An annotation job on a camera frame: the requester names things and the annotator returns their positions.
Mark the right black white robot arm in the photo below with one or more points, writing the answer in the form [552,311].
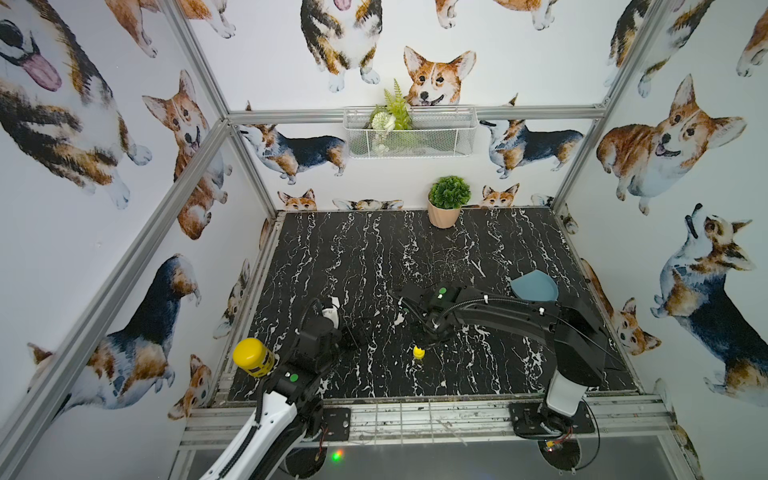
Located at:
[567,327]

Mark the potted green plant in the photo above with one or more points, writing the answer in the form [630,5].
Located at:
[446,198]

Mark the green fern with white flower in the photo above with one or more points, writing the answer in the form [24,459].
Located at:
[391,123]

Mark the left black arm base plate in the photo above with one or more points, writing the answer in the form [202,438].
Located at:
[333,424]

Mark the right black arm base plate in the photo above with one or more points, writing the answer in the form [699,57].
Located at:
[536,421]

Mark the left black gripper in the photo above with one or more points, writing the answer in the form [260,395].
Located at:
[335,334]

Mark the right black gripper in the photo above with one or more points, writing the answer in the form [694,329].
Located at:
[424,341]

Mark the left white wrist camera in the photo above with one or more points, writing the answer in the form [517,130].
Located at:
[330,310]

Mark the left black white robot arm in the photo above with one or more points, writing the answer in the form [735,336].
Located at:
[290,408]

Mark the white wire wall basket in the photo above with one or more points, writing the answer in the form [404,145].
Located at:
[437,132]

